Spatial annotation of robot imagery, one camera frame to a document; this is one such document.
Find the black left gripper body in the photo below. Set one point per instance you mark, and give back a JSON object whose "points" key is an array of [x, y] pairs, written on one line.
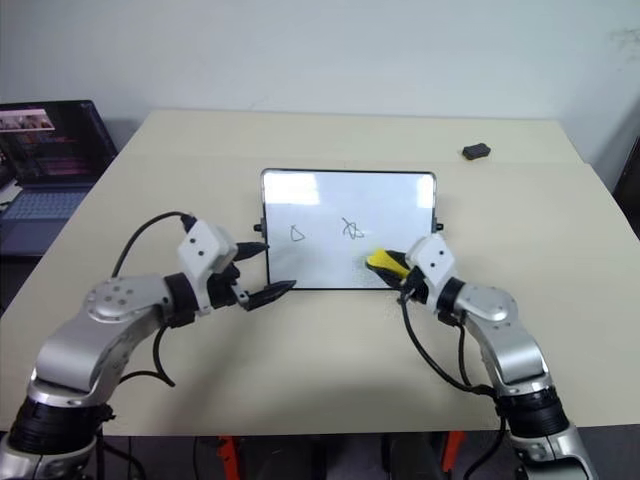
{"points": [[222, 290]]}

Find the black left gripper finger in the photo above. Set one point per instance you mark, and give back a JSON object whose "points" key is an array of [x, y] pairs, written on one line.
{"points": [[270, 293], [251, 249]]}

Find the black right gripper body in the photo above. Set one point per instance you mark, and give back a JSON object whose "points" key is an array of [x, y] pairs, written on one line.
{"points": [[417, 289]]}

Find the yellow and black eraser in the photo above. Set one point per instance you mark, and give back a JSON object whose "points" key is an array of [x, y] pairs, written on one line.
{"points": [[382, 261]]}

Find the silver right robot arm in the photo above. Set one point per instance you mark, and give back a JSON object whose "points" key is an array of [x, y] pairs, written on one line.
{"points": [[505, 340]]}

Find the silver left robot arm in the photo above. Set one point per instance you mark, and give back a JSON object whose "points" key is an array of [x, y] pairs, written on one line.
{"points": [[95, 335]]}

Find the small framed whiteboard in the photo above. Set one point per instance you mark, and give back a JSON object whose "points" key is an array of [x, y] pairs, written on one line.
{"points": [[345, 225]]}

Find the small black box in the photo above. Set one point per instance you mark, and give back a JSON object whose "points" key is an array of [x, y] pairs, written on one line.
{"points": [[476, 150]]}

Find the orange clamp under table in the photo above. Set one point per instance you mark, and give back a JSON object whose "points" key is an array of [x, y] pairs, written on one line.
{"points": [[226, 457], [453, 445]]}

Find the open blue laptop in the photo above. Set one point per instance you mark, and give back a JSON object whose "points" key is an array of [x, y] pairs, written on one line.
{"points": [[50, 165]]}

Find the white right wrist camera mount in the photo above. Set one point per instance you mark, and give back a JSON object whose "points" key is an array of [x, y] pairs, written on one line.
{"points": [[433, 257]]}

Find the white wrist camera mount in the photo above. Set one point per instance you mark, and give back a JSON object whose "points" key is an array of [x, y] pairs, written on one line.
{"points": [[433, 257], [204, 252]]}

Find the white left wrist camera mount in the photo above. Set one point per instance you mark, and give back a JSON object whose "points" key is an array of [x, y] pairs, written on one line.
{"points": [[204, 252]]}

